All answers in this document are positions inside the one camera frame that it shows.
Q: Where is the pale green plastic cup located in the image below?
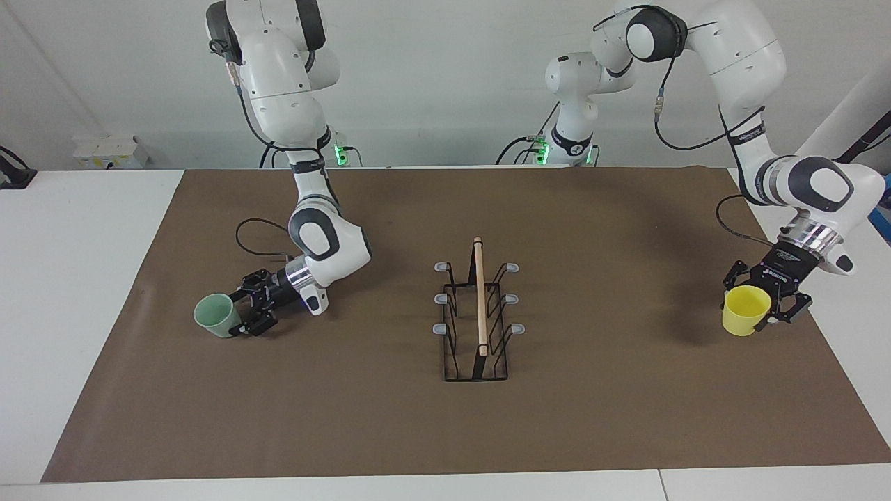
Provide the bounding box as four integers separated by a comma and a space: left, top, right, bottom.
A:
194, 293, 242, 339

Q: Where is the brown table mat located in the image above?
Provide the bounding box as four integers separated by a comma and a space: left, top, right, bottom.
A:
40, 167, 891, 484

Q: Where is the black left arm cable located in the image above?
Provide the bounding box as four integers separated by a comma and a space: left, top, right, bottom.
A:
593, 3, 777, 246

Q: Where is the white power strip box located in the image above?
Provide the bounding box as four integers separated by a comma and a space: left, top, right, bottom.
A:
73, 134, 150, 170

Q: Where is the yellow plastic cup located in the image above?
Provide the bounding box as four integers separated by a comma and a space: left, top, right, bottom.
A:
722, 285, 773, 337

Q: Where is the black wire cup rack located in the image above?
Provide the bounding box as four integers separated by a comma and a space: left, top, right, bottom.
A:
433, 237, 526, 383

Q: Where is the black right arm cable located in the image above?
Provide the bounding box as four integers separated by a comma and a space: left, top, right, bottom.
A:
209, 38, 297, 264

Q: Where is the black stand with pole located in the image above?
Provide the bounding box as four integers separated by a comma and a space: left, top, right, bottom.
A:
839, 110, 891, 166

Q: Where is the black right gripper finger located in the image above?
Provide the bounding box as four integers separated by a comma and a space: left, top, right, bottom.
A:
232, 268, 274, 303
228, 306, 279, 339

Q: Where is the black clamp mount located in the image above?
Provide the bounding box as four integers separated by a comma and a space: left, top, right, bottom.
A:
0, 146, 37, 190

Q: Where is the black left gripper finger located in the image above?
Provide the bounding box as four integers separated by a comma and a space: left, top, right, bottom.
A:
755, 292, 814, 332
723, 260, 765, 310

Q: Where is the blue box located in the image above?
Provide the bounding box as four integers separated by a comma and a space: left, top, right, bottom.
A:
869, 202, 891, 244

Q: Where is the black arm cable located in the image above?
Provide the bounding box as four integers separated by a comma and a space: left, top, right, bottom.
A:
593, 3, 777, 246
209, 38, 297, 264

